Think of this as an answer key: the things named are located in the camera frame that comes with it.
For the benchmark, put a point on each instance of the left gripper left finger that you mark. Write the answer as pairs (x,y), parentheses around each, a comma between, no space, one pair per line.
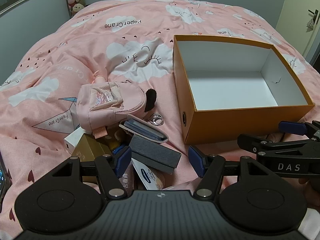
(110,168)

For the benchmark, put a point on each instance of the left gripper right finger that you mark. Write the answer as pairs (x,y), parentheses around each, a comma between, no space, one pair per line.
(210,169)

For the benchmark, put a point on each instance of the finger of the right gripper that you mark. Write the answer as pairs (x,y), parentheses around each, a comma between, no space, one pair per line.
(292,127)
(254,144)

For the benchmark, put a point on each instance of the mauve speckled small box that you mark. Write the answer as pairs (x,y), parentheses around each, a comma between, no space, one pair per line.
(128,179)

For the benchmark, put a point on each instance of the gold box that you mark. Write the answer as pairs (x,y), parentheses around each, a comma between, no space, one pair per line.
(88,148)

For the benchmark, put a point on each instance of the white hand cream tube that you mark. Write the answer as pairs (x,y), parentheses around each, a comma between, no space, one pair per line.
(151,178)

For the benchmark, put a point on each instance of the white charger plug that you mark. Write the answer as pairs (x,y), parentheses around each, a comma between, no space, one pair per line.
(73,138)

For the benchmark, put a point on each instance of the grey card wallet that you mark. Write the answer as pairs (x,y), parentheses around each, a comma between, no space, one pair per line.
(146,130)

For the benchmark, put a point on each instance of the dark grey box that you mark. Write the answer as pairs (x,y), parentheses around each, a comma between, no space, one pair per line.
(154,155)

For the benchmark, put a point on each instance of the pink mini backpack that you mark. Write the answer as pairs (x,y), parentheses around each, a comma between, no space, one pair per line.
(104,104)

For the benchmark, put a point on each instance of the orange cardboard box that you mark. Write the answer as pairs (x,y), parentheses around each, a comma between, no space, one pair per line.
(228,86)

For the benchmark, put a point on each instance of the silver carabiner keyring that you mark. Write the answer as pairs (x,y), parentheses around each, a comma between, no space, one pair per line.
(156,119)

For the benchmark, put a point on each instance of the white black plush cat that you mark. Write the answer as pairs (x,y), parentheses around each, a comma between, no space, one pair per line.
(151,97)

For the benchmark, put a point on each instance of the pink cloud-print duvet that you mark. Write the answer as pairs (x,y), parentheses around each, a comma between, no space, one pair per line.
(121,40)

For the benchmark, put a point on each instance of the brown plush keychain toy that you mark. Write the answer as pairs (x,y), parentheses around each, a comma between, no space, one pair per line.
(114,138)

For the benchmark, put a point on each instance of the door handle with pouch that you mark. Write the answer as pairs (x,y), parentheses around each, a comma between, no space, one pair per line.
(311,24)

